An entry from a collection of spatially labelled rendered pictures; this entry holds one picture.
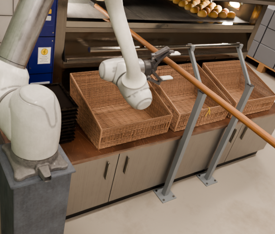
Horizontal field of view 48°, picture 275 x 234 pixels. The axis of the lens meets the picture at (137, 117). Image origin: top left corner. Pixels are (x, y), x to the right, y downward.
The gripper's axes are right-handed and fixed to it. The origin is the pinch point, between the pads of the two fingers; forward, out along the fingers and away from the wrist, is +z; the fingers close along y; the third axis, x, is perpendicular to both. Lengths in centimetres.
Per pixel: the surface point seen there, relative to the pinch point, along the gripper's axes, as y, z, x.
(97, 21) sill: 1, -11, -64
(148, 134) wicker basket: 58, 11, -15
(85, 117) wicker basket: 52, -26, -35
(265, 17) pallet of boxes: 36, 369, -201
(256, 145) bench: 100, 149, -10
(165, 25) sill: 3, 44, -64
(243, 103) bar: 38, 84, -5
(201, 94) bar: 25.4, 36.3, -5.5
